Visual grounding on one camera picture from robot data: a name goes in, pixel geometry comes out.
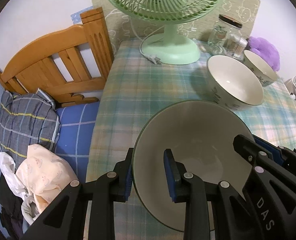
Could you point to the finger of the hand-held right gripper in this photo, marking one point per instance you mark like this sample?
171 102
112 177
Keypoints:
274 153
243 142

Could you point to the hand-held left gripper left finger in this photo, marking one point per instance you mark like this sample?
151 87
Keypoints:
128 180

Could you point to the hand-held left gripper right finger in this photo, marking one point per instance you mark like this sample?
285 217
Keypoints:
169 177

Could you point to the grey floral ceramic bowl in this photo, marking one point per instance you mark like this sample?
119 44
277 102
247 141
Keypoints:
200 135
259 62
235 80

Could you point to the blue checked bed sheet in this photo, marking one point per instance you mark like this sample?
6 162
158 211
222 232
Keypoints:
72 135

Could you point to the peach printed cloth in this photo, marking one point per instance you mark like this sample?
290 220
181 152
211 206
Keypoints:
47 170

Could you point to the plaid tablecloth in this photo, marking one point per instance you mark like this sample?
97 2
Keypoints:
138 92

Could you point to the clear cotton swab container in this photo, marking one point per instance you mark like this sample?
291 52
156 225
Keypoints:
240 47

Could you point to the purple plush toy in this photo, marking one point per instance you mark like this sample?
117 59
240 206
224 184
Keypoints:
265 50

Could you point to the clear glass mug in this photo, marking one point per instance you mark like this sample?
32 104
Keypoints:
214 42

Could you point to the glass jar with brown lid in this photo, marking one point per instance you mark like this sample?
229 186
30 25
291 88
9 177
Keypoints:
231 30

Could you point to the green desk fan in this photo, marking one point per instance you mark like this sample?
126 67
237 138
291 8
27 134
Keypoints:
173 47

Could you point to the grey plaid pillow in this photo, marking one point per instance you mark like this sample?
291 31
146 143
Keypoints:
22 120

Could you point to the dark clothes pile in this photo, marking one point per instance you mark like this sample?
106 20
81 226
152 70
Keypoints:
9 205

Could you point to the white plastic bag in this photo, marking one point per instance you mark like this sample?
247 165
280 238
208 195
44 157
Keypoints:
6 165

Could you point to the wooden bed headboard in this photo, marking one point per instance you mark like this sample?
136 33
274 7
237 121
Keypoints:
37 52

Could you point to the green patterned wall mat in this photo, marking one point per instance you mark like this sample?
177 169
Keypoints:
117 25

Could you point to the blue patterned wall paper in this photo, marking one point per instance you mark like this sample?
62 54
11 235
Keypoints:
77 16

